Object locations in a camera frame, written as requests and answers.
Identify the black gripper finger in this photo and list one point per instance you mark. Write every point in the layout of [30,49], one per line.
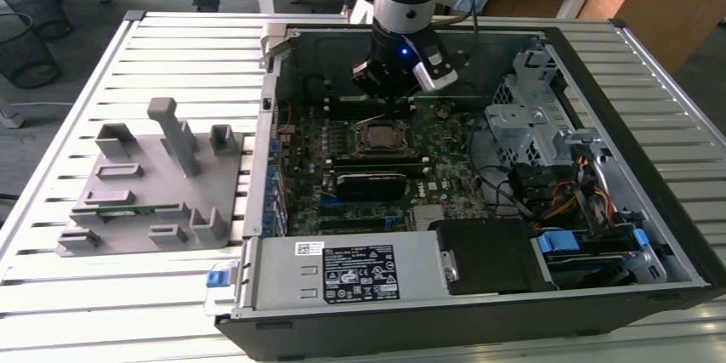
[367,77]

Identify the silver CPU green board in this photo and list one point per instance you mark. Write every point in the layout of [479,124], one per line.
[380,137]

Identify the CPU socket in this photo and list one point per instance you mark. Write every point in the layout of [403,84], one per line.
[380,153]

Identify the black RAM slot bank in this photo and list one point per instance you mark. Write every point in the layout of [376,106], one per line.
[345,108]
[373,165]

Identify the black graphics card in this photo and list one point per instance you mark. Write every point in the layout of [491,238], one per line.
[368,186]

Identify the silver metal drive cage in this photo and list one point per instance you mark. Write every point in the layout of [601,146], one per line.
[521,125]

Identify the green motherboard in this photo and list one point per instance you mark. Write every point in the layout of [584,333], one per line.
[453,193]

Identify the silver chipset heatsink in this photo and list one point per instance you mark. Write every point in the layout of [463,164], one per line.
[428,215]

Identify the black plastic fan shroud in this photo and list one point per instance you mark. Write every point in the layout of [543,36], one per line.
[487,252]

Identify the grey plastic parts rack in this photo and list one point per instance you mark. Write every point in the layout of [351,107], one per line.
[169,210]

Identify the silver power supply unit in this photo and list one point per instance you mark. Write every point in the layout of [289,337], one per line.
[272,269]

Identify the wooden cabinet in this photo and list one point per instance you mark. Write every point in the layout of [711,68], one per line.
[668,6]

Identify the green RAM stick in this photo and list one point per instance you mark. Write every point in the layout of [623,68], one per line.
[144,210]

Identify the blue disk carrier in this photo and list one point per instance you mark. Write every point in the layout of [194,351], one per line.
[557,244]

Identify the blue case latch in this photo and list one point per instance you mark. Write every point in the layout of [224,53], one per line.
[217,278]

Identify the black mesh waste bin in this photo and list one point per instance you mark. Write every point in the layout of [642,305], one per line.
[25,57]
[45,10]

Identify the blue drive bay tab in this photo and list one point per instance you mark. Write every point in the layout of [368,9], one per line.
[639,239]

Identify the black open PC case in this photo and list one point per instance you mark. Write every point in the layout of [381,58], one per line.
[453,333]

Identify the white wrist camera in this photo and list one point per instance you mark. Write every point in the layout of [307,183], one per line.
[433,76]

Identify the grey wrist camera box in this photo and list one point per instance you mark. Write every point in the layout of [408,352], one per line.
[363,12]

